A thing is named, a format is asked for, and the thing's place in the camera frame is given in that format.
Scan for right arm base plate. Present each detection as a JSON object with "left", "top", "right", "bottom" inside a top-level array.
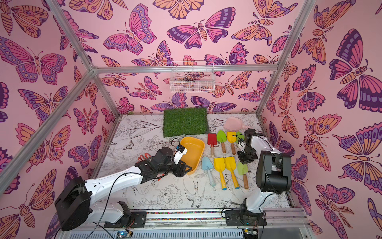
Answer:
[{"left": 221, "top": 198, "right": 267, "bottom": 227}]

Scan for artificial grass mat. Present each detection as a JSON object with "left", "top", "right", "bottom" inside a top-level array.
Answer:
[{"left": 163, "top": 108, "right": 210, "bottom": 137}]

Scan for light green spade wooden handle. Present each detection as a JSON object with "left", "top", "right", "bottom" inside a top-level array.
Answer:
[{"left": 237, "top": 161, "right": 249, "bottom": 190}]

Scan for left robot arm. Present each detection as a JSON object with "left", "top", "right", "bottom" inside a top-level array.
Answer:
[{"left": 54, "top": 145, "right": 192, "bottom": 232}]

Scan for aluminium frame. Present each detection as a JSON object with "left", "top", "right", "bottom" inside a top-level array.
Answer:
[{"left": 0, "top": 0, "right": 317, "bottom": 239}]

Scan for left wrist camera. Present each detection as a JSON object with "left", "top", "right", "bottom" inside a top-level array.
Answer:
[{"left": 174, "top": 144, "right": 188, "bottom": 164}]

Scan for yellow shovel wooden handle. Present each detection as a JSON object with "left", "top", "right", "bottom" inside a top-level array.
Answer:
[{"left": 227, "top": 131, "right": 236, "bottom": 155}]

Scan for green trowel wooden handle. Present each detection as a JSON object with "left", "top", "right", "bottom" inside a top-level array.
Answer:
[{"left": 217, "top": 130, "right": 227, "bottom": 154}]

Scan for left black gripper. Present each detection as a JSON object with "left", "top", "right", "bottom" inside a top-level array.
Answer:
[{"left": 158, "top": 158, "right": 193, "bottom": 178}]

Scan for green trowel yellow handle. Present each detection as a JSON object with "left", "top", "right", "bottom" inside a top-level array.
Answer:
[{"left": 236, "top": 131, "right": 244, "bottom": 144}]

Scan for white wire basket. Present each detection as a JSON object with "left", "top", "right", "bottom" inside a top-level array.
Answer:
[{"left": 168, "top": 60, "right": 216, "bottom": 94}]

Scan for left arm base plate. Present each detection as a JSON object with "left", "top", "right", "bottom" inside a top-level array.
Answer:
[{"left": 104, "top": 201, "right": 147, "bottom": 229}]

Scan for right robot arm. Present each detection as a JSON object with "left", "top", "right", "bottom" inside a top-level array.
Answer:
[{"left": 237, "top": 128, "right": 291, "bottom": 217}]

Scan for blue trowel white handle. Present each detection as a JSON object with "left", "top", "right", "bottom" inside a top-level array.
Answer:
[{"left": 202, "top": 156, "right": 216, "bottom": 187}]

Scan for red white garden glove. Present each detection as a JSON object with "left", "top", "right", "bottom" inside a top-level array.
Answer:
[{"left": 135, "top": 153, "right": 167, "bottom": 183}]

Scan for red shovel wooden handle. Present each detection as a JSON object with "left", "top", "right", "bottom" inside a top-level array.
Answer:
[{"left": 207, "top": 133, "right": 217, "bottom": 158}]

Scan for pink plastic dustpan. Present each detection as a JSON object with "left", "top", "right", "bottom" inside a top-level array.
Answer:
[{"left": 223, "top": 117, "right": 250, "bottom": 132}]

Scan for yellow plastic storage box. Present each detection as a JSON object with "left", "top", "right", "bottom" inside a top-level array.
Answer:
[{"left": 180, "top": 136, "right": 205, "bottom": 175}]

